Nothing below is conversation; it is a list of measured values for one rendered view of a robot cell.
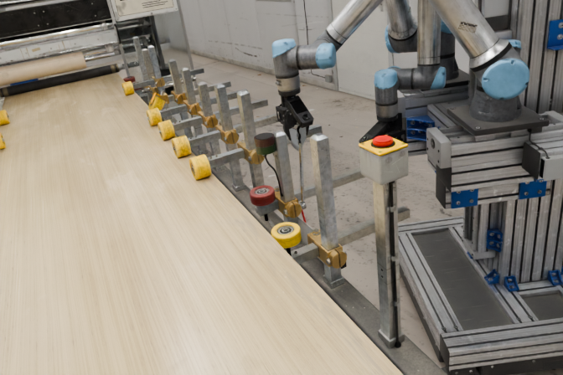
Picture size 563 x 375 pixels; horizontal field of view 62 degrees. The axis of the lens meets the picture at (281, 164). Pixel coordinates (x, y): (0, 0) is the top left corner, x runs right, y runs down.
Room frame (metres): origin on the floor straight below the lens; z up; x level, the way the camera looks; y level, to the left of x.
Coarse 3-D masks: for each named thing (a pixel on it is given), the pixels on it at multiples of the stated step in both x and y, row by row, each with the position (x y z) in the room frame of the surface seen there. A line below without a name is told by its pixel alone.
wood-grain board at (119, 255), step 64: (0, 128) 2.53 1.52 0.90; (64, 128) 2.35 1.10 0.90; (128, 128) 2.20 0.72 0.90; (0, 192) 1.63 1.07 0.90; (64, 192) 1.55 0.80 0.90; (128, 192) 1.47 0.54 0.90; (192, 192) 1.40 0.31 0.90; (0, 256) 1.16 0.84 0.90; (64, 256) 1.11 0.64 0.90; (128, 256) 1.07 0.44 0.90; (192, 256) 1.02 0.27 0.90; (256, 256) 0.98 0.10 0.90; (0, 320) 0.88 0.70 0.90; (64, 320) 0.84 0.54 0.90; (128, 320) 0.81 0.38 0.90; (192, 320) 0.78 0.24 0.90; (256, 320) 0.76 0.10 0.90; (320, 320) 0.73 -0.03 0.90
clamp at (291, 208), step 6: (276, 192) 1.37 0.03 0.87; (276, 198) 1.33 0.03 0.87; (282, 204) 1.29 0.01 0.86; (288, 204) 1.28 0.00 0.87; (294, 204) 1.27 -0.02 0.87; (282, 210) 1.30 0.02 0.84; (288, 210) 1.27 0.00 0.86; (294, 210) 1.27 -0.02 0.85; (300, 210) 1.28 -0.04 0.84; (288, 216) 1.28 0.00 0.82; (294, 216) 1.27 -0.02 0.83
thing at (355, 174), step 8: (336, 176) 1.44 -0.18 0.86; (344, 176) 1.43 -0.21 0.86; (352, 176) 1.44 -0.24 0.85; (360, 176) 1.45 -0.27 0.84; (312, 184) 1.41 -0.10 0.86; (336, 184) 1.41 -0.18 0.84; (296, 192) 1.37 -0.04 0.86; (304, 192) 1.37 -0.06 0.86; (312, 192) 1.38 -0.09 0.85; (264, 208) 1.30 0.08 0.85; (272, 208) 1.32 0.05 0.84
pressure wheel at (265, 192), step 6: (258, 186) 1.36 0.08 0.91; (264, 186) 1.35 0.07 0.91; (270, 186) 1.35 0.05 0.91; (252, 192) 1.32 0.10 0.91; (258, 192) 1.32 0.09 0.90; (264, 192) 1.32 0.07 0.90; (270, 192) 1.31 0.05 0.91; (252, 198) 1.30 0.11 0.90; (258, 198) 1.29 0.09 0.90; (264, 198) 1.28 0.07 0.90; (270, 198) 1.29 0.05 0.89; (258, 204) 1.29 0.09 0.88; (264, 204) 1.28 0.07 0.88; (264, 216) 1.32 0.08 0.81
